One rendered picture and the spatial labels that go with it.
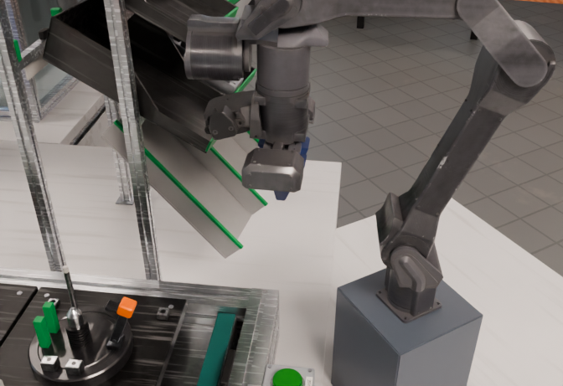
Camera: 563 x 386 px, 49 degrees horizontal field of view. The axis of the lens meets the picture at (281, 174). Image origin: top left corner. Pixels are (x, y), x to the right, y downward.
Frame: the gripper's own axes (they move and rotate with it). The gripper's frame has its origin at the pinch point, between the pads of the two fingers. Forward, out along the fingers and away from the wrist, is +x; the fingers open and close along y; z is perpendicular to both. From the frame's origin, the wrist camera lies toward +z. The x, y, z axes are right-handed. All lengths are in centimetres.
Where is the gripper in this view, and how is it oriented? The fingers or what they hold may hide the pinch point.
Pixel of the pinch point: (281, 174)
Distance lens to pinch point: 74.3
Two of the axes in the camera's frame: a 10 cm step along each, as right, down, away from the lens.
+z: -9.9, -0.8, 1.0
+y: -1.3, 5.3, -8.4
